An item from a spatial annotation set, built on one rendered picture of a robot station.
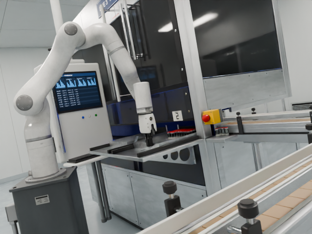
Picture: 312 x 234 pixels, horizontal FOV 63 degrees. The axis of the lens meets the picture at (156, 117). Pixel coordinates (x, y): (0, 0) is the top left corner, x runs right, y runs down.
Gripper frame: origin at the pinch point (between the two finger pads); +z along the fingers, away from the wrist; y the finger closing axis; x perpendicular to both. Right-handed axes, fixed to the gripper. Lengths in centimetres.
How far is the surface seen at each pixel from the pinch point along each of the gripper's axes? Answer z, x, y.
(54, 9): -105, 9, 97
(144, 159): 5.0, 11.5, -11.4
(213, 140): 3.7, -27.7, -18.8
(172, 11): -69, -26, -3
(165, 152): 4.5, -0.9, -11.4
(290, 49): -95, -484, 159
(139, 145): 2.6, -1.5, 13.7
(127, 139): 3, -16, 53
